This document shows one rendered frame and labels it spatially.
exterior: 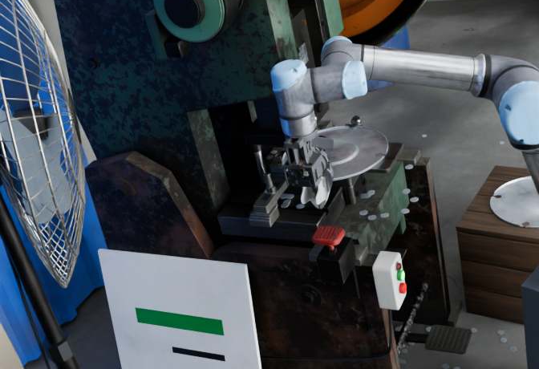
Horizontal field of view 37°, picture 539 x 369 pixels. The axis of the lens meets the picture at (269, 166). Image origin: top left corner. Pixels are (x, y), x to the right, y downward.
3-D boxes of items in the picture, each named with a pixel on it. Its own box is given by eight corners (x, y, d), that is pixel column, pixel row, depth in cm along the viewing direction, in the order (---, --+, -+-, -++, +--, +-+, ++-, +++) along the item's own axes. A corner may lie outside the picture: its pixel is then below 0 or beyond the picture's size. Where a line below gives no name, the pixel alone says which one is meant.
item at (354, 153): (265, 179, 214) (265, 176, 213) (307, 127, 235) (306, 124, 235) (367, 184, 200) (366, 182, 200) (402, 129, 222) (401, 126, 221)
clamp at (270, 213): (296, 192, 219) (289, 160, 214) (270, 227, 207) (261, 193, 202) (277, 190, 222) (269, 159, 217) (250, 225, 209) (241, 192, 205)
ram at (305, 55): (338, 104, 218) (318, 1, 204) (318, 131, 207) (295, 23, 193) (281, 104, 226) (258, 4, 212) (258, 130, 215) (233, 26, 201)
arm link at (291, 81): (307, 68, 163) (266, 75, 164) (317, 116, 168) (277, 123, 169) (308, 54, 169) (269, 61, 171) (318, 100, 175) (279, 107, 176)
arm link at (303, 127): (287, 104, 176) (322, 104, 173) (291, 123, 179) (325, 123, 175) (273, 120, 171) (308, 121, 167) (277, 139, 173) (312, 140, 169)
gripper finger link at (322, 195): (312, 220, 182) (305, 185, 177) (322, 204, 186) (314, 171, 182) (325, 220, 180) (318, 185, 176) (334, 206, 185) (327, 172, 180)
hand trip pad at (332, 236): (350, 252, 193) (346, 226, 190) (342, 267, 189) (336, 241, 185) (324, 249, 196) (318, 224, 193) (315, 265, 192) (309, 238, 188)
